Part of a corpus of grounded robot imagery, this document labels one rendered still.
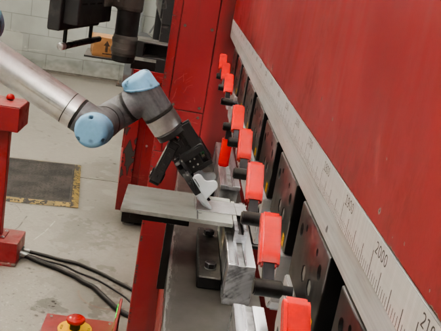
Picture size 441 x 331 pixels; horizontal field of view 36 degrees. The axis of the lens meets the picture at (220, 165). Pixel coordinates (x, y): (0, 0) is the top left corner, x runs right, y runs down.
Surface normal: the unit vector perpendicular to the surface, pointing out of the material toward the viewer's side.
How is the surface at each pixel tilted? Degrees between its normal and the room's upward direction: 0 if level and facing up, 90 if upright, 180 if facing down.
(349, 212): 90
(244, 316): 0
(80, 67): 90
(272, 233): 39
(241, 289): 90
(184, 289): 0
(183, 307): 0
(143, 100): 95
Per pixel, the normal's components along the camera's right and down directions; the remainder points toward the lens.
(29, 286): 0.17, -0.95
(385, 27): -0.99, -0.15
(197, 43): 0.04, 0.28
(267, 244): 0.15, -0.56
